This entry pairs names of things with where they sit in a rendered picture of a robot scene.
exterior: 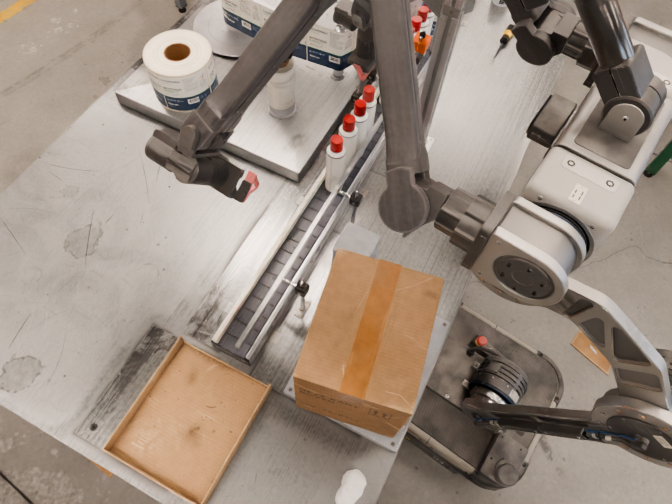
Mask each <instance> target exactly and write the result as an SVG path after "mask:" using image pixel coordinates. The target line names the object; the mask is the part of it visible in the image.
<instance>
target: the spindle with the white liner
mask: <svg viewBox="0 0 672 504"><path fill-rule="evenodd" d="M292 56H293V52H292V53H291V54H290V56H289V57H288V58H287V59H286V61H285V62H284V63H283V64H282V66H281V67H280V68H279V69H278V71H277V72H276V73H275V74H274V76H273V77H272V78H271V79H270V81H269V82H268V83H267V84H266V85H267V95H268V110H269V112H270V114H271V115H272V116H274V117H277V118H288V117H290V116H292V115H293V114H294V113H295V112H296V98H295V72H294V60H293V58H292Z"/></svg>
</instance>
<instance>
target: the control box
mask: <svg viewBox="0 0 672 504"><path fill-rule="evenodd" d="M422 1H423V2H424V3H425V4H426V6H427V7H428V8H429V9H430V10H431V11H432V12H433V13H434V14H435V15H436V17H437V18H438V19H440V16H441V14H442V13H443V10H444V6H445V4H444V0H422ZM475 2H476V0H467V2H466V5H465V8H464V10H465V11H464V14H466V13H469V12H472V11H473V9H474V6H475Z"/></svg>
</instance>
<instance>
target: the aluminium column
mask: <svg viewBox="0 0 672 504"><path fill-rule="evenodd" d="M466 2H467V0H444V4H445V5H448V6H452V7H454V8H456V9H459V10H462V8H463V7H464V4H465V3H466ZM464 11H465V10H464ZM464 11H463V13H462V14H461V16H460V18H459V19H454V18H452V17H449V16H446V15H443V13H442V14H441V16H440V20H439V25H438V29H437V33H436V37H435V41H434V45H433V49H432V53H431V57H430V61H429V65H428V69H427V73H426V77H425V81H424V85H423V89H422V93H421V97H420V103H421V113H422V122H423V131H424V139H425V143H426V141H427V137H428V134H429V130H430V127H431V123H432V120H433V117H434V113H435V110H436V106H437V103H438V100H439V96H440V93H441V89H442V86H443V82H444V79H445V76H446V72H447V69H448V65H449V62H450V58H451V55H452V52H453V48H454V45H455V41H456V38H457V35H458V31H459V28H460V24H461V21H462V17H463V14H464Z"/></svg>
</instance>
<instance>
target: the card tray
mask: <svg viewBox="0 0 672 504"><path fill-rule="evenodd" d="M271 389H272V386H271V384H269V386H267V385H266V384H264V383H262V382H260V381H258V380H256V379H254V378H253V377H251V376H249V375H247V374H245V373H243V372H241V371H239V370H238V369H236V368H234V367H232V366H230V365H228V364H226V363H225V362H223V361H221V360H219V359H217V358H215V357H213V356H211V355H210V354H208V353H206V352H204V351H202V350H200V349H198V348H197V347H195V346H193V345H191V344H189V343H187V342H185V341H184V340H183V338H182V337H181V336H180V337H179V338H178V340H177V341H176V342H175V344H174V345H173V347H172V348H171V350H170V351H169V352H168V354H167V355H166V357H165V358H164V360H163V361H162V363H161V364H160V365H159V367H158V368H157V370H156V371H155V373H154V374H153V376H152V377H151V378H150V380H149V381H148V383H147V384H146V386H145V387H144V388H143V390H142V391H141V393H140V394H139V396H138V397H137V399H136V400H135V401H134V403H133V404H132V406H131V407H130V409H129V410H128V412H127V413H126V414H125V416H124V417H123V419H122V420H121V422H120V423H119V424H118V426H117V427H116V429H115V430H114V432H113V433H112V435H111V436H110V437H109V439H108V440H107V442H106V443H105V445H104V446H103V448H102V449H101V450H103V451H104V452H106V453H108V454H109V455H111V456H113V457H114V458H116V459H117V460H119V461H121V462H122V463H124V464H126V465H127V466H129V467H131V468H132V469H134V470H136V471H137V472H139V473H141V474H142V475H144V476H146V477H147V478H149V479H151V480H152V481H154V482H156V483H157V484H159V485H161V486H162V487H164V488H166V489H167V490H169V491H171V492H172V493H174V494H176V495H177V496H179V497H181V498H182V499H184V500H185V501H187V502H189V503H190V504H206V503H207V502H208V500H209V498H210V496H211V495H212V493H213V491H214V489H215V488H216V486H217V484H218V482H219V481H220V479H221V477H222V475H223V474H224V472H225V470H226V468H227V467H228V465H229V463H230V461H231V459H232V458H233V456H234V454H235V452H236V451H237V449H238V447H239V445H240V444H241V442H242V440H243V438H244V437H245V435H246V433H247V431H248V430H249V428H250V426H251V424H252V423H253V421H254V419H255V417H256V416H257V414H258V412H259V410H260V409H261V407H262V405H263V403H264V402H265V400H266V398H267V396H268V395H269V393H270V391H271Z"/></svg>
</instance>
